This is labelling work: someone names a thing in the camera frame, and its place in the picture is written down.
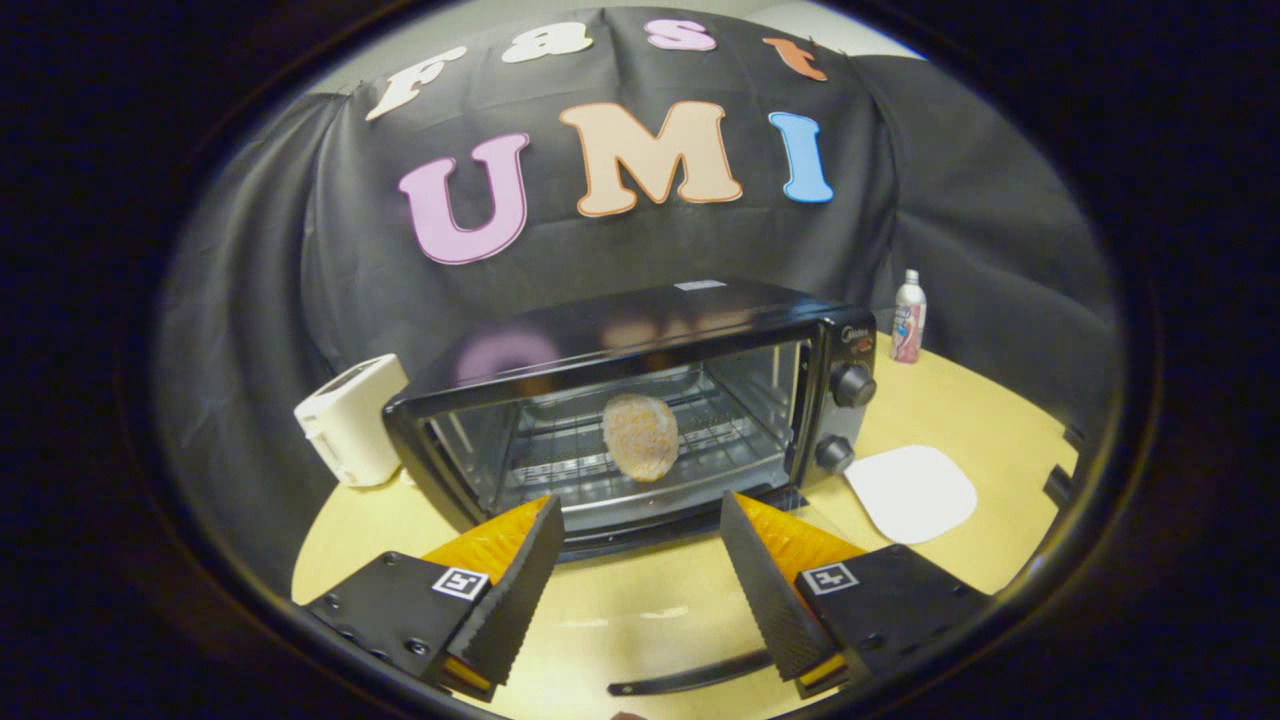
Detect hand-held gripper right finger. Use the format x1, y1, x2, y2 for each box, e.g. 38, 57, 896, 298
720, 490, 993, 698

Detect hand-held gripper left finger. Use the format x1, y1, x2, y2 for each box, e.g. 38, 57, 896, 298
300, 494, 566, 703

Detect sugared bread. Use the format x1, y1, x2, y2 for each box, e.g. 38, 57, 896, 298
603, 393, 680, 483

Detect black toaster oven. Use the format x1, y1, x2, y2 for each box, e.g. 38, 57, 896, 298
383, 280, 879, 698

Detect white bread toaster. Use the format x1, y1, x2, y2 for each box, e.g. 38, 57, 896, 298
294, 354, 409, 488

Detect white plate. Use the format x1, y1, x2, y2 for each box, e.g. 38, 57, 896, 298
845, 445, 978, 546

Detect white pink-labelled bottle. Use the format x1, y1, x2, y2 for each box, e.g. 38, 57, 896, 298
890, 269, 927, 364

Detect dark furniture frame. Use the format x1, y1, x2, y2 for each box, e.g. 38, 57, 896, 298
1040, 425, 1091, 511

